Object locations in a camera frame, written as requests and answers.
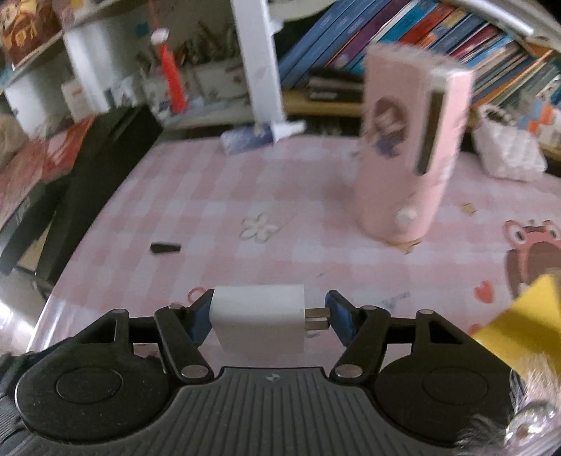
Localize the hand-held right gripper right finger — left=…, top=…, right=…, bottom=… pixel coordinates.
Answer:
left=323, top=289, right=478, bottom=381

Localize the grey furry cloth with bead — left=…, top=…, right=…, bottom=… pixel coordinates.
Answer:
left=456, top=355, right=561, bottom=456

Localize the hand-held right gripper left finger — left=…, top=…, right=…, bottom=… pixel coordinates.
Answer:
left=70, top=288, right=215, bottom=381

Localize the red patterned plastic bag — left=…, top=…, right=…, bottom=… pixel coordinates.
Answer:
left=0, top=116, right=95, bottom=224

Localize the pink checked tablecloth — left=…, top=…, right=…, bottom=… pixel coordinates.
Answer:
left=26, top=136, right=561, bottom=395

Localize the yellow cardboard box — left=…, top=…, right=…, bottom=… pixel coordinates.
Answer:
left=473, top=274, right=561, bottom=382

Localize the orange white carton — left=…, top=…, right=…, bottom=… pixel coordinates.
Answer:
left=528, top=103, right=561, bottom=145

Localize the red tassel ornament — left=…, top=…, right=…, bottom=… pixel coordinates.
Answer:
left=150, top=27, right=187, bottom=112

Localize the white charger plug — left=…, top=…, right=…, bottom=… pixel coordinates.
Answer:
left=209, top=284, right=331, bottom=356

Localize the white shelf unit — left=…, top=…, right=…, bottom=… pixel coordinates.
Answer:
left=0, top=0, right=307, bottom=145

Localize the pink cartoon-print canister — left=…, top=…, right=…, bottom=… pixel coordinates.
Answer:
left=354, top=44, right=474, bottom=244

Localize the black electronic keyboard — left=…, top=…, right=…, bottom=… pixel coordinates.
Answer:
left=0, top=105, right=164, bottom=288

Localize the row of leaning books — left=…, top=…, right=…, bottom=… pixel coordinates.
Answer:
left=278, top=0, right=561, bottom=115

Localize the white box red label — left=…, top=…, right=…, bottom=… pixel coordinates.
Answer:
left=61, top=81, right=90, bottom=123

